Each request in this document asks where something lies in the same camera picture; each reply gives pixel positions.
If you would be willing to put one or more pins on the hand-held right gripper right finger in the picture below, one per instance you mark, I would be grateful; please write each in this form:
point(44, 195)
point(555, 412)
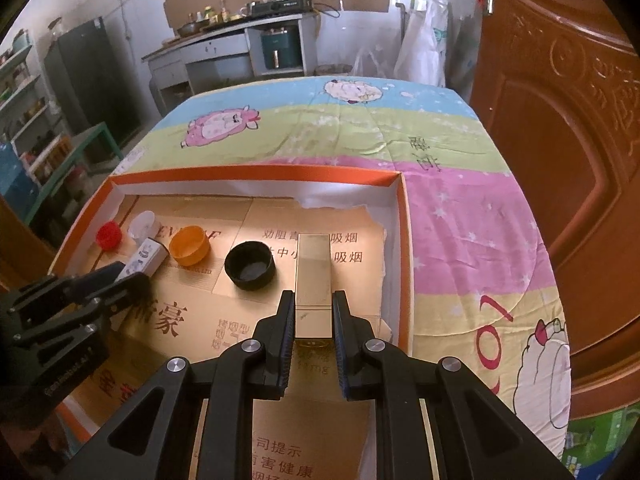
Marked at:
point(342, 340)

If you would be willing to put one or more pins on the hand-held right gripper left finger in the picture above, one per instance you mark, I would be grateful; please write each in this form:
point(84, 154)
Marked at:
point(282, 340)

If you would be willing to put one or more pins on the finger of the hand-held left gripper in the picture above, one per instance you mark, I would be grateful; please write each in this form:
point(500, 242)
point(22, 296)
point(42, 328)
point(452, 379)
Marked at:
point(90, 277)
point(120, 295)

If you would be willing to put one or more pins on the red bottle cap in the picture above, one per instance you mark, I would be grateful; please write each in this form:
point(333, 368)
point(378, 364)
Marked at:
point(109, 236)

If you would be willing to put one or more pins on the white printed small box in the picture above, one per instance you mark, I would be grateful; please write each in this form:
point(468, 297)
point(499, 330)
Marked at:
point(147, 256)

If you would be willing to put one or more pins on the gold rectangular box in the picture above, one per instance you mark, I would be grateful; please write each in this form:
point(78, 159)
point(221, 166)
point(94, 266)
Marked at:
point(312, 280)

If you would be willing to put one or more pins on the white bottle cap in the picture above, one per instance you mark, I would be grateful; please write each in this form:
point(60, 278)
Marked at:
point(141, 225)

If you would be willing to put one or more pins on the black bottle cap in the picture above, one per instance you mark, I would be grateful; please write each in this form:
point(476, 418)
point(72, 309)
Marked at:
point(249, 267)

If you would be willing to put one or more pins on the orange bottle cap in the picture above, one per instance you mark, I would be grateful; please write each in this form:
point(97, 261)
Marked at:
point(189, 247)

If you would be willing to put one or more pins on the shallow orange rimmed box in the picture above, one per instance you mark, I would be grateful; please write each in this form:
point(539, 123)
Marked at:
point(250, 176)

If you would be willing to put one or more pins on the gold printed cardboard sheet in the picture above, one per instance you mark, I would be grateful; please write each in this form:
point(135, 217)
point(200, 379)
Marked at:
point(200, 310)

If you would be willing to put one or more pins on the blue plastic crate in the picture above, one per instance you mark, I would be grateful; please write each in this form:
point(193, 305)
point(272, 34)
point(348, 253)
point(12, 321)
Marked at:
point(15, 180)

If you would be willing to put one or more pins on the green stool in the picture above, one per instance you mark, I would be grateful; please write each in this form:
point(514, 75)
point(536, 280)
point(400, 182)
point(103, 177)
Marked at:
point(92, 140)

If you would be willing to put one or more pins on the storage shelf with goods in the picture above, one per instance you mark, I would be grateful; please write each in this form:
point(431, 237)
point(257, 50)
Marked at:
point(30, 110)

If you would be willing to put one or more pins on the dark refrigerator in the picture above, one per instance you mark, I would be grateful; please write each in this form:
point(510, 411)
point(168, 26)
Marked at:
point(95, 80)

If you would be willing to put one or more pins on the white kitchen cabinet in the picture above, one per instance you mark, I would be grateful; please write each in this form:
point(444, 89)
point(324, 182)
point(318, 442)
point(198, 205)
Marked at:
point(210, 57)

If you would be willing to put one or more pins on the metal basin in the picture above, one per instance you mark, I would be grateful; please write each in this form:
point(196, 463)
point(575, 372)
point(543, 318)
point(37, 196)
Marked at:
point(192, 29)

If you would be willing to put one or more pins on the green cardboard box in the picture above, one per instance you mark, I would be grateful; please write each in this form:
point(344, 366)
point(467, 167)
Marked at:
point(600, 445)

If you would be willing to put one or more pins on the small white plastic bag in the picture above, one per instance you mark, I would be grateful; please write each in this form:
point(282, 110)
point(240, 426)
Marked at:
point(372, 62)

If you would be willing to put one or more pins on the carved wooden door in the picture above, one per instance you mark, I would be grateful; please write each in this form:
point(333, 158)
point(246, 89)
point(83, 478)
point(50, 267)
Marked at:
point(565, 160)

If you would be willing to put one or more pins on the teal air fryer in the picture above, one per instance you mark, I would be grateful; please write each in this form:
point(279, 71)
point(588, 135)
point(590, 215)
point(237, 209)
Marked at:
point(281, 52)

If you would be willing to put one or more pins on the large white plastic bag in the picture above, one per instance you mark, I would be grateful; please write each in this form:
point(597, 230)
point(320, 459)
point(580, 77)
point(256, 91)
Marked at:
point(422, 45)

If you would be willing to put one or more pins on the bent metal pipe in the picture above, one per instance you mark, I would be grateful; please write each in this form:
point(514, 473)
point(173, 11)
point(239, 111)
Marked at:
point(401, 25)

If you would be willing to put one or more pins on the black gas stove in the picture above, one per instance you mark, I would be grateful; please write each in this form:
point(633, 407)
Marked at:
point(280, 5)

